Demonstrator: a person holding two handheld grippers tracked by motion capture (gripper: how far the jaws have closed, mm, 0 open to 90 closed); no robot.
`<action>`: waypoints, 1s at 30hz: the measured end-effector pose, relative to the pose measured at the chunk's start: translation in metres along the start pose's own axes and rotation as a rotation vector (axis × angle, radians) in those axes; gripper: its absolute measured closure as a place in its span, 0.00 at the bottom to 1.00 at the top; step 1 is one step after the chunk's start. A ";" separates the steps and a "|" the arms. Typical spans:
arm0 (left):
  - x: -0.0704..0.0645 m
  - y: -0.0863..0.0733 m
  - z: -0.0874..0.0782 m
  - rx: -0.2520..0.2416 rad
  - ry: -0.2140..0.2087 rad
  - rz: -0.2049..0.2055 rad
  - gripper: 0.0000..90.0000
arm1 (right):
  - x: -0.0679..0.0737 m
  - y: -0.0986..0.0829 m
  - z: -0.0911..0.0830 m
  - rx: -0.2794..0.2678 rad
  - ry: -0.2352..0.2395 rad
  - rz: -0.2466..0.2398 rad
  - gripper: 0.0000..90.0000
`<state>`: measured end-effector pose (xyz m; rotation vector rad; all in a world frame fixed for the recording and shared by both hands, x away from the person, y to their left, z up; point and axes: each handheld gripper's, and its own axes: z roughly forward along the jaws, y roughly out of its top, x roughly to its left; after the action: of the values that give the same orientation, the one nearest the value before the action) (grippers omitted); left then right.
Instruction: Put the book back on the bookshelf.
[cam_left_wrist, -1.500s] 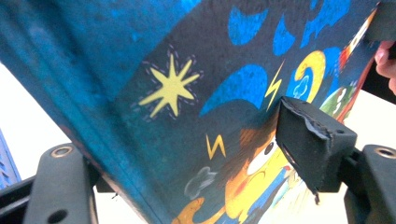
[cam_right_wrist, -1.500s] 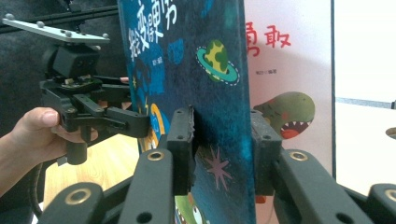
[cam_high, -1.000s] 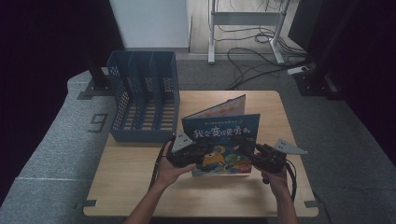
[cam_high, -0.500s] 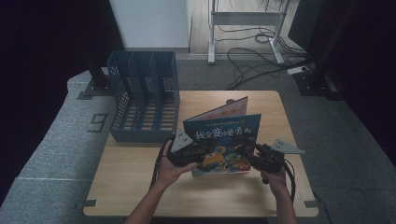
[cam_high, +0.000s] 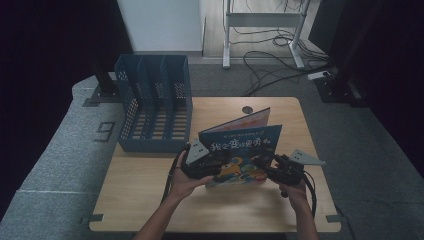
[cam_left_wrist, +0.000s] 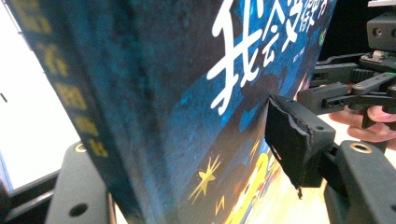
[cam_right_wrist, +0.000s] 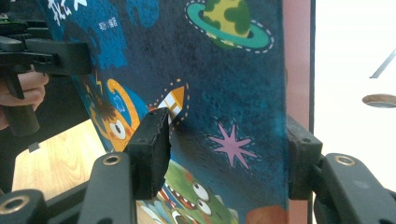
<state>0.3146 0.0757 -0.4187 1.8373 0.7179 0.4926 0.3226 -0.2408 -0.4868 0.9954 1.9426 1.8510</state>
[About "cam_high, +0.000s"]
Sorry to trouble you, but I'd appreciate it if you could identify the tangle of black floor cables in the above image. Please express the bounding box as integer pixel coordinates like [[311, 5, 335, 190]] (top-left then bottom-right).
[[229, 25, 336, 98]]

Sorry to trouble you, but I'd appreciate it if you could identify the black curtain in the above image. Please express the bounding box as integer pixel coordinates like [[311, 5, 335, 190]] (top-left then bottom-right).
[[0, 0, 134, 219], [308, 0, 424, 178]]

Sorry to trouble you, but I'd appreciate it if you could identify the blue plastic file rack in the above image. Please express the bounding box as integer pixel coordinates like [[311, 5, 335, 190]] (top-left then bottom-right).
[[114, 54, 194, 155]]

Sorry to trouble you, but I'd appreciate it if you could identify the white metal desk frame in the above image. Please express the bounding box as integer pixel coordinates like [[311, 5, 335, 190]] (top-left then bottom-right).
[[222, 0, 306, 70]]

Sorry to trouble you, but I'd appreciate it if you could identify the person's right hand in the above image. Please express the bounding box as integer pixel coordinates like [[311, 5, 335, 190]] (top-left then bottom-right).
[[278, 178, 310, 210]]

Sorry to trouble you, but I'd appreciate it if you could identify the colourful cartoon picture book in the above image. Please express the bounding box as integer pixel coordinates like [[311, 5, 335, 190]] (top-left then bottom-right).
[[198, 106, 284, 189]]

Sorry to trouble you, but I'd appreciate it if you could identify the black metal stand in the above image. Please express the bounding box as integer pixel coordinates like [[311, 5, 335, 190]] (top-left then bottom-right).
[[82, 59, 123, 108], [314, 0, 369, 108]]

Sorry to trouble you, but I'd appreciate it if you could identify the white power strip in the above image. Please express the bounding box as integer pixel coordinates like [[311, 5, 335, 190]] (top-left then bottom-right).
[[306, 70, 332, 82]]

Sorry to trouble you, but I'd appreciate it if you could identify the person's left hand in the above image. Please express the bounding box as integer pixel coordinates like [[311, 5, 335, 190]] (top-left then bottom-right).
[[168, 149, 215, 202]]

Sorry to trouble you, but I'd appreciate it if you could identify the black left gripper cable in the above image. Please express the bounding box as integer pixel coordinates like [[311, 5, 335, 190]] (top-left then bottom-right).
[[160, 147, 188, 205]]

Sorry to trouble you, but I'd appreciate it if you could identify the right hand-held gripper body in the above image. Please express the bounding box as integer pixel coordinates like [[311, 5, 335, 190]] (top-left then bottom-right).
[[271, 148, 327, 187]]

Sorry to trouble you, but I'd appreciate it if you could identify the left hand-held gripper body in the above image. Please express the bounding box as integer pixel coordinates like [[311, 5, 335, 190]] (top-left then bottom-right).
[[181, 137, 222, 181]]

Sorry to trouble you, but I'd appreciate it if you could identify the white partition panel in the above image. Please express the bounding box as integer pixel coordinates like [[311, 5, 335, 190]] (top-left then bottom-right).
[[116, 0, 205, 53]]

